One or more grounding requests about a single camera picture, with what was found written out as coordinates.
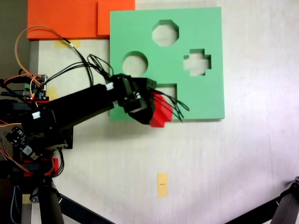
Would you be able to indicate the silver USB plug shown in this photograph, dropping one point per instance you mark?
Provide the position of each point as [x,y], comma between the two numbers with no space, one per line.
[30,152]

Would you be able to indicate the red cross columnar block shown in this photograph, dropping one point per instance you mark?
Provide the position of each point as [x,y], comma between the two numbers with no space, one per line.
[161,116]

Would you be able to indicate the red printed base clamp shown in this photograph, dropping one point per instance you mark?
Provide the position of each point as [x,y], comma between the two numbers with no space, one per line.
[55,163]

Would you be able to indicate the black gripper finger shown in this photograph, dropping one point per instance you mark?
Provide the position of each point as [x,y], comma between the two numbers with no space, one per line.
[143,116]
[146,83]

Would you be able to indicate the thick black tripod leg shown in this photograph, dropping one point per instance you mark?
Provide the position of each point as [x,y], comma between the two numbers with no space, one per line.
[50,205]

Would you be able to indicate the long marked yellow tape strip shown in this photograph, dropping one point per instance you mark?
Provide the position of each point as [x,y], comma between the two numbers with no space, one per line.
[162,185]

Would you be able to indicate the wide yellow tape piece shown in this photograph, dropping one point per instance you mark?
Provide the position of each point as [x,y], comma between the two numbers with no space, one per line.
[63,44]

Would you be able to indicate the large orange foam block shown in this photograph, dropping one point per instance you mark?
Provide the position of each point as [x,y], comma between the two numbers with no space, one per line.
[60,18]

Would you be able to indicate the small yellow tape piece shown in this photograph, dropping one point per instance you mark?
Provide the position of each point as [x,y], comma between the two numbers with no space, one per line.
[53,92]

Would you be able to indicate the thin black tripod leg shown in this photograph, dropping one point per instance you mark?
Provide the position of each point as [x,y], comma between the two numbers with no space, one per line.
[86,211]

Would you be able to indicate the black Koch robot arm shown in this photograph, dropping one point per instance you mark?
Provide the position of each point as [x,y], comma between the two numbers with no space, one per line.
[81,102]

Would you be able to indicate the green shape sorting board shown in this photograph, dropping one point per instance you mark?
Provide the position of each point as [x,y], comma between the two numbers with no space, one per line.
[205,98]

